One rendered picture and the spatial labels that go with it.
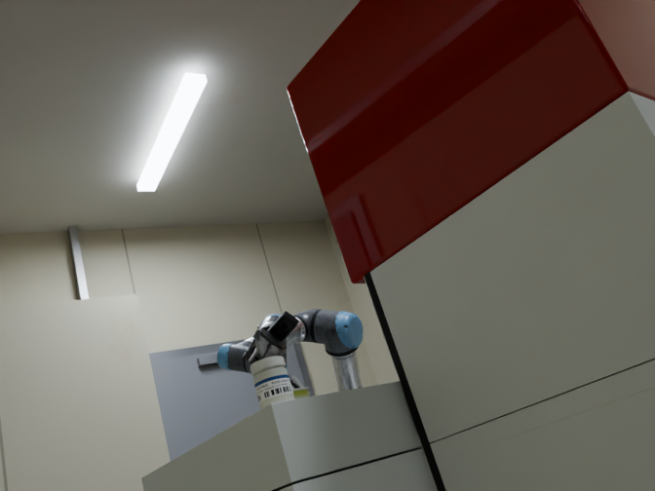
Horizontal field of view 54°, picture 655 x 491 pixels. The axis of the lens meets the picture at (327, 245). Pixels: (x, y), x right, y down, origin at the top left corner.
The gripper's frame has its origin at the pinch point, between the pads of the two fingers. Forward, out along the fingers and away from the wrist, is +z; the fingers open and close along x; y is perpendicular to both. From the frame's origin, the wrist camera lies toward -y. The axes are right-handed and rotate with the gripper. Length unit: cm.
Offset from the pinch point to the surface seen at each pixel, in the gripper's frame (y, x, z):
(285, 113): -57, 63, -298
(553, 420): -31, -45, 39
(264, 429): 2.6, -5.8, 32.6
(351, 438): -3.6, -21.6, 27.0
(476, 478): -12, -46, 29
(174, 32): -54, 124, -203
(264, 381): -3.1, -1.0, 27.1
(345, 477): 1.3, -23.7, 32.8
